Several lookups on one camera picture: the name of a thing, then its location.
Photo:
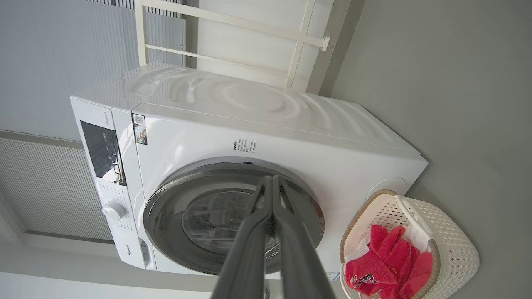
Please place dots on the QR code sticker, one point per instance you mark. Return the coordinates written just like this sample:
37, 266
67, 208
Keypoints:
139, 131

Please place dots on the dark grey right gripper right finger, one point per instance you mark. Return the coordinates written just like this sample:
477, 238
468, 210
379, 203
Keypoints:
303, 274

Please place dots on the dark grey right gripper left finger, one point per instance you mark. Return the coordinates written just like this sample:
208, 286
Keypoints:
245, 270

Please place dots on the black glass washing machine door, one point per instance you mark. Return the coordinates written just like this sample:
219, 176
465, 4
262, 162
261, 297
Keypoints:
174, 224

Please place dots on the blue white energy label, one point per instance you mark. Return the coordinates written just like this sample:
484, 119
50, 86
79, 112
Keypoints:
332, 276

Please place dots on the cream perforated laundry basket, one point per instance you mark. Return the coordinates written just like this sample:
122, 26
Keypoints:
453, 257

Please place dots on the printed text notice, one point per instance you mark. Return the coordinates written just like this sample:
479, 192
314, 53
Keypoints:
244, 145

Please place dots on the red jersey with white print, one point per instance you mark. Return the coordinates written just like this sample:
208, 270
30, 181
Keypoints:
386, 265

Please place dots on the white metal rail frame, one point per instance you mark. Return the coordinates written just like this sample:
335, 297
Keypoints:
232, 20

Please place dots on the white front-load washing machine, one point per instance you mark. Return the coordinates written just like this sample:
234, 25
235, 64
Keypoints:
249, 116

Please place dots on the black washer control panel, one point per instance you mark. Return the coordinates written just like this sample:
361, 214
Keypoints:
102, 151

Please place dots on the white washer control knob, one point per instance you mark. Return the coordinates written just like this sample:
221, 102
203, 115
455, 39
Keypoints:
114, 210

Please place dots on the round filter cover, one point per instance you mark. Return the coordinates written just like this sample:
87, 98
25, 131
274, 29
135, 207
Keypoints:
386, 187

